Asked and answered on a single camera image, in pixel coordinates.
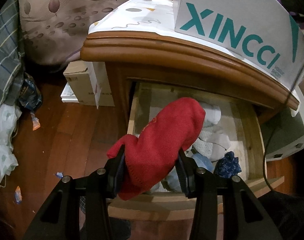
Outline grey knit sock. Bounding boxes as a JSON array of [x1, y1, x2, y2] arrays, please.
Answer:
[[192, 127, 217, 158]]

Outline white shoe box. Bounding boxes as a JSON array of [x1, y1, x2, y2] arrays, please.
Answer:
[[174, 0, 304, 92]]

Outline dark blue patterned garment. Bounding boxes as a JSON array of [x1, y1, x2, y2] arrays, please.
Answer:
[[214, 151, 242, 179]]

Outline white patterned table cover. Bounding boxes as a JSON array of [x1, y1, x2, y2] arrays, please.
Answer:
[[88, 0, 304, 117]]

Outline light grey cloth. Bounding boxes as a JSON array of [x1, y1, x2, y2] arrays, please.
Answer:
[[211, 126, 233, 160]]

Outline light blue garment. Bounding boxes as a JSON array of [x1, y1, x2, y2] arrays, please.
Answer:
[[167, 154, 215, 193]]

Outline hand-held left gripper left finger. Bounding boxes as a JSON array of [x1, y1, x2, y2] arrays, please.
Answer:
[[22, 144, 126, 240]]

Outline black cable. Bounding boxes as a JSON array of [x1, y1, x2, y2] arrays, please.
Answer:
[[263, 52, 304, 193]]

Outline cardboard box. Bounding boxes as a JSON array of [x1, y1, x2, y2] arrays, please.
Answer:
[[63, 61, 115, 107]]

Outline white plastic bag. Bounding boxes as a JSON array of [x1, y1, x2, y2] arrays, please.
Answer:
[[0, 102, 22, 188]]

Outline orange candy wrapper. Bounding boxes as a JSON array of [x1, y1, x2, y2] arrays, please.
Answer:
[[30, 112, 40, 130]]

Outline red knitted sock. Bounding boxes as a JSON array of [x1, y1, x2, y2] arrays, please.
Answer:
[[106, 97, 206, 201]]

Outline blue crumpled packet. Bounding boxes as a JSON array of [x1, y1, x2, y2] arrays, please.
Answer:
[[18, 77, 42, 110]]

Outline white rolled garment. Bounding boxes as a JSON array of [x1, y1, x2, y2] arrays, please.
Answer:
[[201, 101, 222, 125]]

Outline dark cloth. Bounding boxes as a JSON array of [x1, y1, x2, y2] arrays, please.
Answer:
[[257, 190, 304, 240]]

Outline white flat board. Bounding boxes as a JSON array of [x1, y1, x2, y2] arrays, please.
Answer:
[[61, 84, 80, 103]]

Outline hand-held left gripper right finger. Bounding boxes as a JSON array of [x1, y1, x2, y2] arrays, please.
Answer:
[[177, 149, 284, 240]]

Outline grey plaid cloth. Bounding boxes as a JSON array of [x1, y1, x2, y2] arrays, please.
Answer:
[[0, 0, 26, 108]]

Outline wooden drawer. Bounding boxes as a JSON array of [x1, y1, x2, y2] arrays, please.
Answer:
[[108, 81, 285, 222]]

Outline grey box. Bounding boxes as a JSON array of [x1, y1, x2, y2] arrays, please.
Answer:
[[261, 87, 304, 162]]

